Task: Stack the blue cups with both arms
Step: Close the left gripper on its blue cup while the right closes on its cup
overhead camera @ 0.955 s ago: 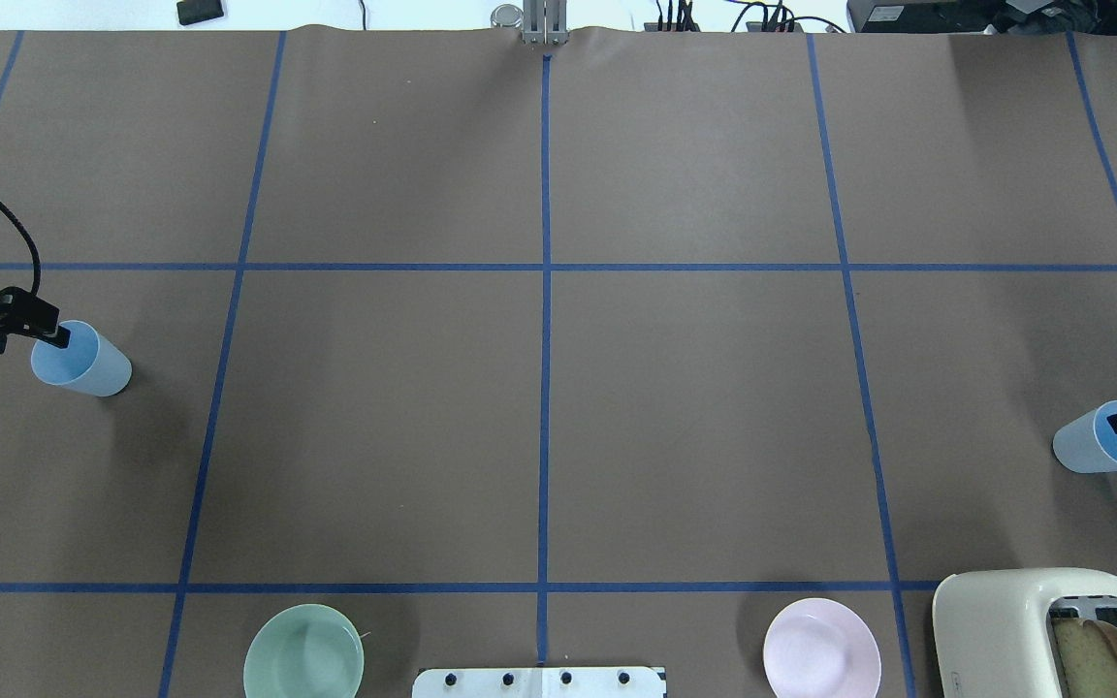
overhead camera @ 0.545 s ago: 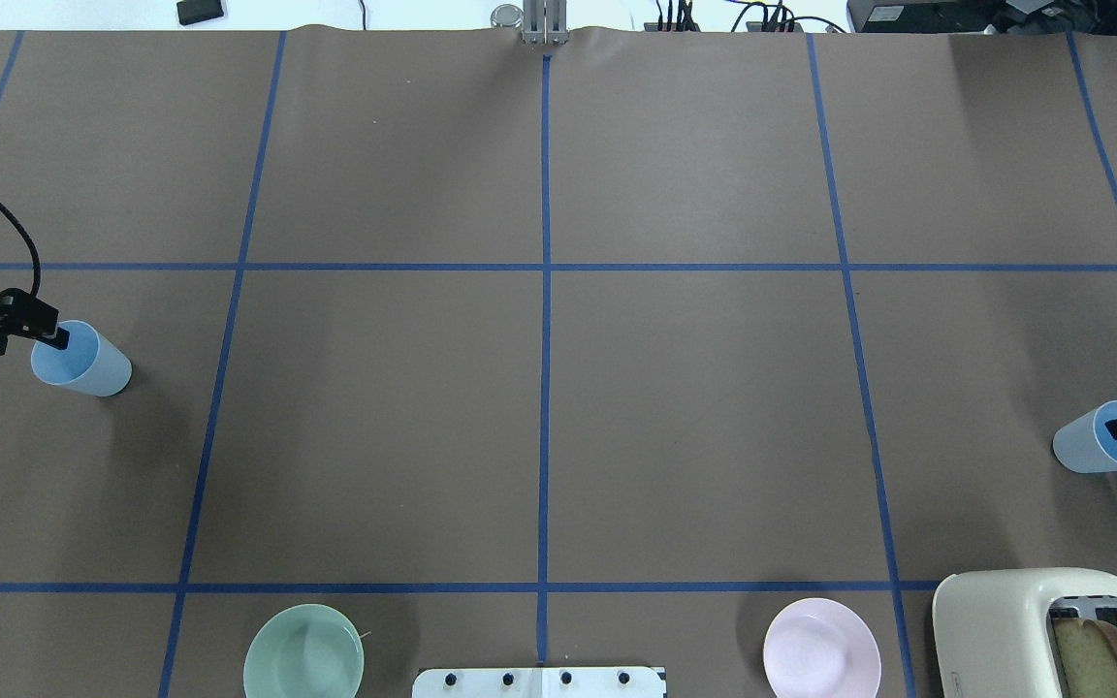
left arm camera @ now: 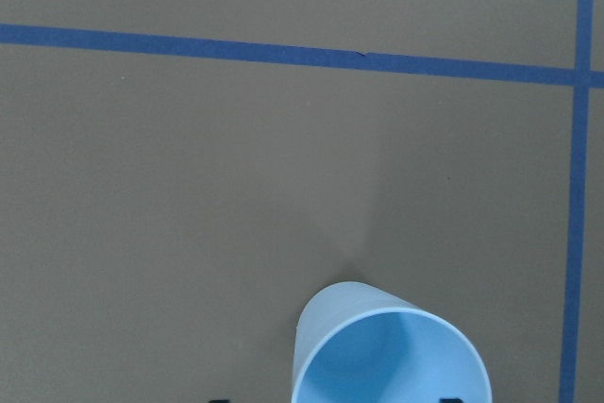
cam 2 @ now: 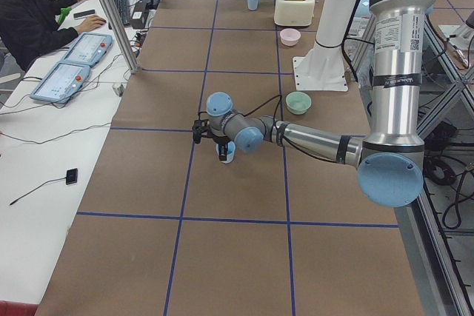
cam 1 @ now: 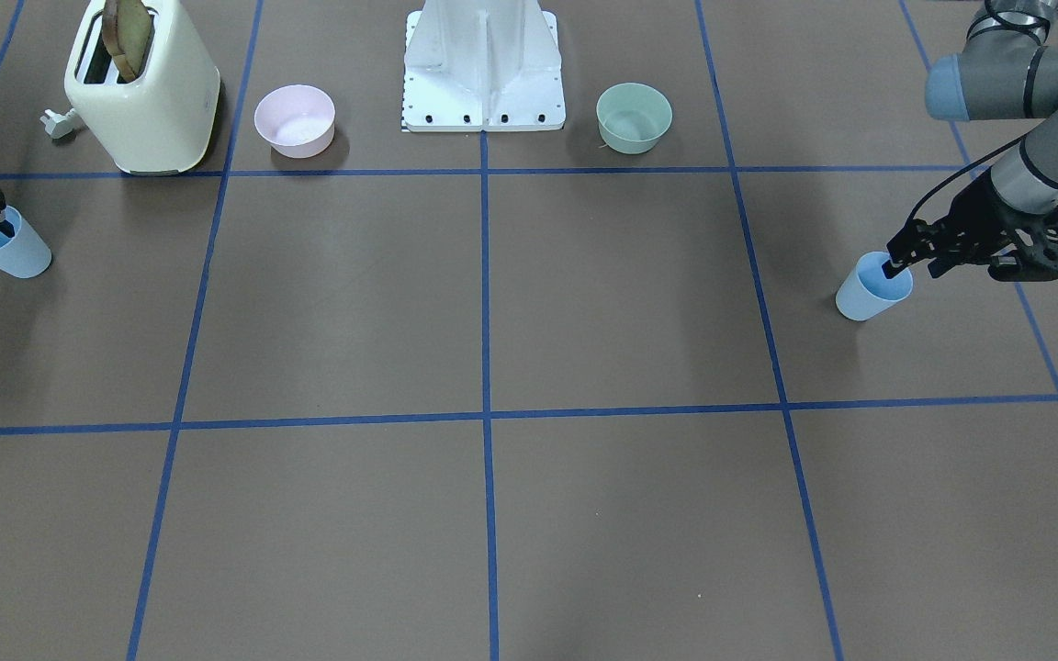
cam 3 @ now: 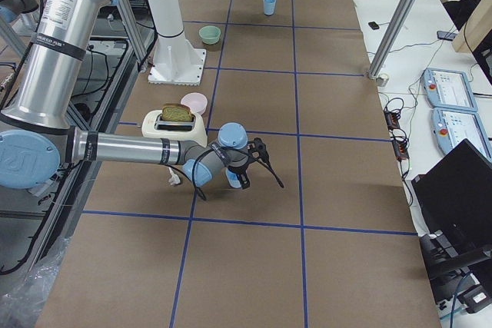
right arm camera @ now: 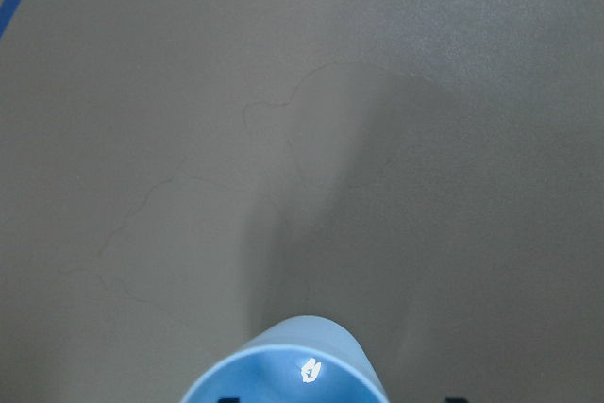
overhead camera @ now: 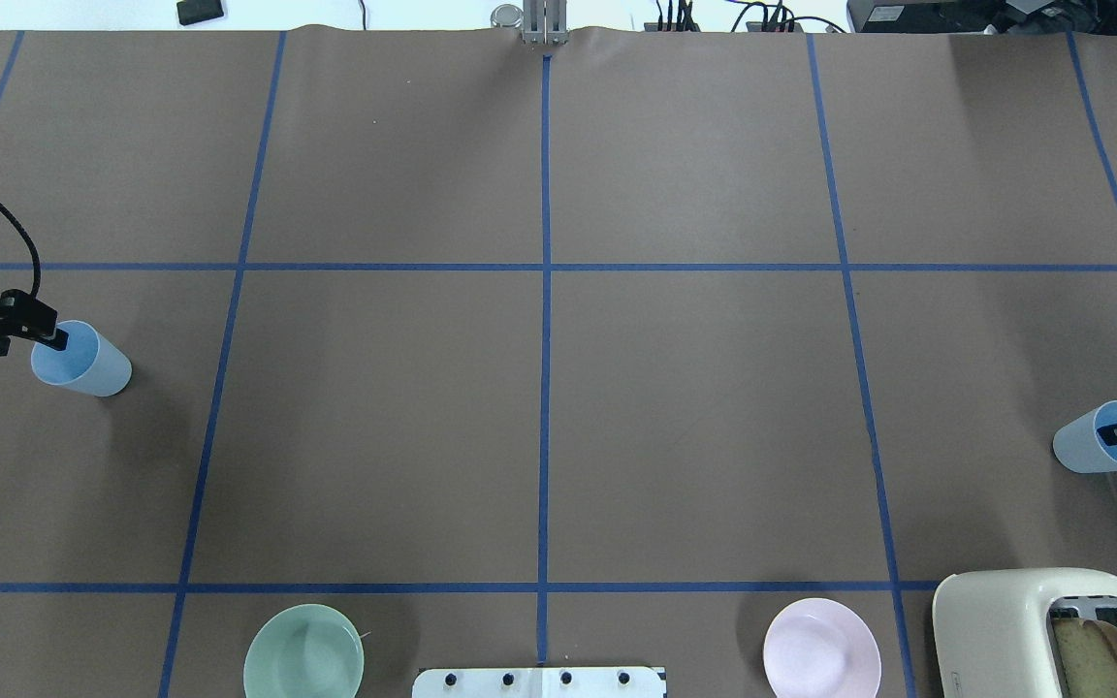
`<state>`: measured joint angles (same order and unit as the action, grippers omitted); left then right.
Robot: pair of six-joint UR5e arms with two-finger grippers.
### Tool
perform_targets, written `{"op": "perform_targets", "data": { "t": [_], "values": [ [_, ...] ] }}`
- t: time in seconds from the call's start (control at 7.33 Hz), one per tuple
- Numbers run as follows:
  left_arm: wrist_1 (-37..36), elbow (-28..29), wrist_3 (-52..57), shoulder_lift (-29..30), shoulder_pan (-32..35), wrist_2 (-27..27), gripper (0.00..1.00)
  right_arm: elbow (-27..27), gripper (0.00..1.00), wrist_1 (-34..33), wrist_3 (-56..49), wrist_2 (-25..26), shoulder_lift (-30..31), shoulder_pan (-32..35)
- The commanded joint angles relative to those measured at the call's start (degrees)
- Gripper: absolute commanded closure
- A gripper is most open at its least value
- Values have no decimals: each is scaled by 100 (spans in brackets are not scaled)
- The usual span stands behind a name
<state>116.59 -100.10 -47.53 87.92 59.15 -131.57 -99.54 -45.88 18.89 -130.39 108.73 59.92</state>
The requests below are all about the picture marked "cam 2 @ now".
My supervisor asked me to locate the aluminium frame post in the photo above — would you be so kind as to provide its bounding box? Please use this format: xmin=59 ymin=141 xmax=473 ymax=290
xmin=99 ymin=0 xmax=138 ymax=74

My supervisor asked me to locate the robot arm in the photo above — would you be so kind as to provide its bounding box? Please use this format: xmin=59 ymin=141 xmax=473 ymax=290
xmin=193 ymin=0 xmax=435 ymax=207

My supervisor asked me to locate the cream toaster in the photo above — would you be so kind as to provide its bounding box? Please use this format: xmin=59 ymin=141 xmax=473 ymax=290
xmin=274 ymin=0 xmax=316 ymax=27

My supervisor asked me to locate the black keyboard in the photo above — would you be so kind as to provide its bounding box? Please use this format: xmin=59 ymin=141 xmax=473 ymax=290
xmin=113 ymin=0 xmax=131 ymax=27

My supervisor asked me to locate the green bowl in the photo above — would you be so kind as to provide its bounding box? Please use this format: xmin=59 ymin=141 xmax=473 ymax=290
xmin=285 ymin=91 xmax=312 ymax=115

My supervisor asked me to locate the teach pendant far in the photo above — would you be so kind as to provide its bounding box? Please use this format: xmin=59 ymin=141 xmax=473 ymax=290
xmin=61 ymin=33 xmax=113 ymax=67

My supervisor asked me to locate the small black square device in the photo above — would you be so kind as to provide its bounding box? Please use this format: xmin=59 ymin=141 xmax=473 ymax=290
xmin=65 ymin=168 xmax=79 ymax=185

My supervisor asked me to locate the teach pendant near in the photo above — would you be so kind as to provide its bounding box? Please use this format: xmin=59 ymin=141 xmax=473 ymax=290
xmin=30 ymin=61 xmax=90 ymax=104

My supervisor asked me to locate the pink bowl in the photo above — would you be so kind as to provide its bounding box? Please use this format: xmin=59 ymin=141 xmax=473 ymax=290
xmin=279 ymin=28 xmax=301 ymax=47

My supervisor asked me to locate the teach pendant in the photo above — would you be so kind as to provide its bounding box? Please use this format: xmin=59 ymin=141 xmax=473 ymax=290
xmin=30 ymin=61 xmax=90 ymax=104
xmin=61 ymin=33 xmax=113 ymax=67

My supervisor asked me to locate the black smartphone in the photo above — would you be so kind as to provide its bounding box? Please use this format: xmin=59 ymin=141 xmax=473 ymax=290
xmin=73 ymin=10 xmax=96 ymax=20

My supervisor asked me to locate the seated person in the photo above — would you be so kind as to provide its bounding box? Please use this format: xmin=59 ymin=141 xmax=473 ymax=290
xmin=1 ymin=0 xmax=106 ymax=72

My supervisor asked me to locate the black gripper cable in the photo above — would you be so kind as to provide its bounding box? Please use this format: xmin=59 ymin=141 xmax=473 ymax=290
xmin=198 ymin=95 xmax=340 ymax=164

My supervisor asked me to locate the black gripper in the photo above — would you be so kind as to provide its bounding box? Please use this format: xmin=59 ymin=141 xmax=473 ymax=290
xmin=192 ymin=118 xmax=228 ymax=161

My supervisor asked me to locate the light blue cup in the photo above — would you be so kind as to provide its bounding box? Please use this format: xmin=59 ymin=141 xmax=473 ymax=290
xmin=247 ymin=0 xmax=259 ymax=11
xmin=216 ymin=141 xmax=236 ymax=164

